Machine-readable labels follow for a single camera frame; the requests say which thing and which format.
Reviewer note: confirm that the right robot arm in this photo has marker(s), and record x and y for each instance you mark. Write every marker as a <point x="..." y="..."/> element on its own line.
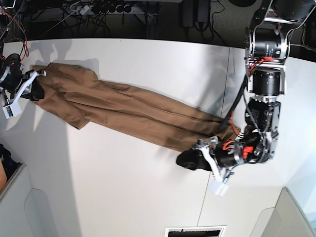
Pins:
<point x="12" y="29"/>

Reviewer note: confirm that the left grey chair back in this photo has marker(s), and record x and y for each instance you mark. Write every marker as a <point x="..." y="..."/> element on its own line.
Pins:
<point x="24" y="210"/>

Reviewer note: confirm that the white power strip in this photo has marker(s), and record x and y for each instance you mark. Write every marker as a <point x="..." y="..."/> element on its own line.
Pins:
<point x="82" y="10"/>

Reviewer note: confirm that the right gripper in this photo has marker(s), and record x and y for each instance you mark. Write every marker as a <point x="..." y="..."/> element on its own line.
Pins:
<point x="12" y="79"/>

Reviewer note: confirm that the aluminium table frame post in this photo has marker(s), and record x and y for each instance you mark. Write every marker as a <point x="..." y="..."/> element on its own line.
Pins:
<point x="151" y="26"/>

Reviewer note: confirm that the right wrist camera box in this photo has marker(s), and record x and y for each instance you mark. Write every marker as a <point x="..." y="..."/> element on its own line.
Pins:
<point x="11" y="110"/>

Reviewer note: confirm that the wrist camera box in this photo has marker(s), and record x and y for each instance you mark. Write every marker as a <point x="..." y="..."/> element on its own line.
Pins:
<point x="218" y="188"/>
<point x="11" y="110"/>

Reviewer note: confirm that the right grey chair back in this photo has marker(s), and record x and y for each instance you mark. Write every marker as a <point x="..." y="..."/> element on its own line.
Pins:
<point x="286" y="219"/>

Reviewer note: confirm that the black power adapter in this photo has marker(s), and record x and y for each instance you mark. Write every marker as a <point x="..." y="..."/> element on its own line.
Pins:
<point x="195" y="13"/>

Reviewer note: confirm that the brown t-shirt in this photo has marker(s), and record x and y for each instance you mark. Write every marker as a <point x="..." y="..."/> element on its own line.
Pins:
<point x="76" y="95"/>

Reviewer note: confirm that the white framed floor vent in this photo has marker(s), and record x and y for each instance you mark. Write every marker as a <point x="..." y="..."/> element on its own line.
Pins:
<point x="211" y="231"/>

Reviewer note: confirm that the grey chair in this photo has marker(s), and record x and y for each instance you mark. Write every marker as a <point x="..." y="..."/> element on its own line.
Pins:
<point x="286" y="219"/>
<point x="24" y="210"/>

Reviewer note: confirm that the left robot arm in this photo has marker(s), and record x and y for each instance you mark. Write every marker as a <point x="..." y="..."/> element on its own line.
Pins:
<point x="267" y="46"/>

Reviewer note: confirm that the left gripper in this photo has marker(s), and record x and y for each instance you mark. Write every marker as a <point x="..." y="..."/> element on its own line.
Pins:
<point x="211" y="155"/>

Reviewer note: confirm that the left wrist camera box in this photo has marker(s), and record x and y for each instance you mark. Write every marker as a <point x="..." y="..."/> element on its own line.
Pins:
<point x="218" y="188"/>

